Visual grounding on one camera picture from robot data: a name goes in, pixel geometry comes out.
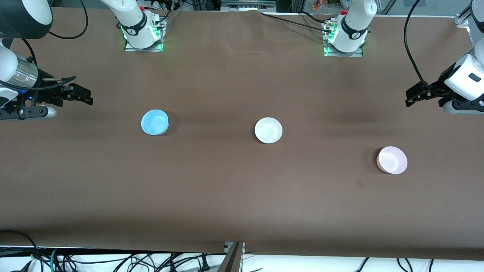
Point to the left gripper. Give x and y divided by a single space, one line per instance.
435 91

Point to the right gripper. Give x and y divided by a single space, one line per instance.
45 94

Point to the pink bowl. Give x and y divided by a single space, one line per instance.
392 160

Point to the blue bowl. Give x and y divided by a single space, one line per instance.
154 122

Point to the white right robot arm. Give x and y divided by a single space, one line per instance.
140 26

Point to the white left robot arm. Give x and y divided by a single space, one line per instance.
353 22

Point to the white bowl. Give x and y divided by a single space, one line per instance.
268 130

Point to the aluminium corner profile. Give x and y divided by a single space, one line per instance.
463 19

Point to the colourful background objects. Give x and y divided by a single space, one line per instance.
329 3

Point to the brown table cloth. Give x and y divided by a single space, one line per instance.
242 204

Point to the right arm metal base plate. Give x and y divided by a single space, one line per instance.
130 47

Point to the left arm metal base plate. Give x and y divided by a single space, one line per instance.
357 54

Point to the aluminium frame rail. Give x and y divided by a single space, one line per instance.
247 4

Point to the aluminium post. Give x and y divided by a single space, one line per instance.
231 260

